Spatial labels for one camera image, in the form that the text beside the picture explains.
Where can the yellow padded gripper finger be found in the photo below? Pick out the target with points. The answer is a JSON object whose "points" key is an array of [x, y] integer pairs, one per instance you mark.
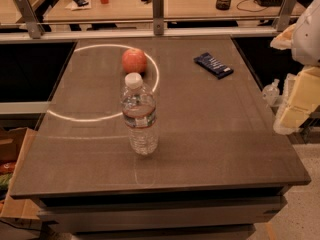
{"points": [[283, 41], [301, 97]]}

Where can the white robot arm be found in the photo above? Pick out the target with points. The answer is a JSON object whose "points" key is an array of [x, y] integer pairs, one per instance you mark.
{"points": [[305, 47]]}

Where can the red apple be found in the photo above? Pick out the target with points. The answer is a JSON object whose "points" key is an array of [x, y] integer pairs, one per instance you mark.
{"points": [[134, 60]]}

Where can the small clear pump bottle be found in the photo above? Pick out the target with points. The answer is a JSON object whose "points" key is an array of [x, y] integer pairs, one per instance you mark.
{"points": [[270, 93]]}

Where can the black mesh pen cup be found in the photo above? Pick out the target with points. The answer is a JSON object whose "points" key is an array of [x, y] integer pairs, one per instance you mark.
{"points": [[223, 4]]}

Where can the dark blue snack wrapper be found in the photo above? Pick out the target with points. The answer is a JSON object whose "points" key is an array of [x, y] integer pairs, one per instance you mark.
{"points": [[213, 66]]}

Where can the clear plastic water bottle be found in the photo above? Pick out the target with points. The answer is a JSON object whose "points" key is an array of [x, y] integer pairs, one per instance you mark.
{"points": [[139, 114]]}

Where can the wooden background desk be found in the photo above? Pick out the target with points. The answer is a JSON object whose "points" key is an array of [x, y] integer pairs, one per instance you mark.
{"points": [[130, 10]]}

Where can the brown cardboard box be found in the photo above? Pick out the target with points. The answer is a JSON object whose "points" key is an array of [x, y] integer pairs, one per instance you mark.
{"points": [[14, 146]]}

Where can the right metal rail bracket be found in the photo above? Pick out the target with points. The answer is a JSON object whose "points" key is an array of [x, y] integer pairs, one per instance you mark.
{"points": [[281, 22]]}

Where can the metal rail bracket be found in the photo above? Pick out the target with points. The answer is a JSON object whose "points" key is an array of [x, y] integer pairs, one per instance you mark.
{"points": [[281, 22], [158, 16], [34, 27]]}

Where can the middle metal rail bracket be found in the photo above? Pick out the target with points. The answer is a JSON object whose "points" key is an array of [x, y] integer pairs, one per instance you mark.
{"points": [[158, 16]]}

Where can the left metal rail bracket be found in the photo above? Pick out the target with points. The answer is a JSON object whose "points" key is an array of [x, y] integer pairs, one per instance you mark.
{"points": [[34, 27]]}

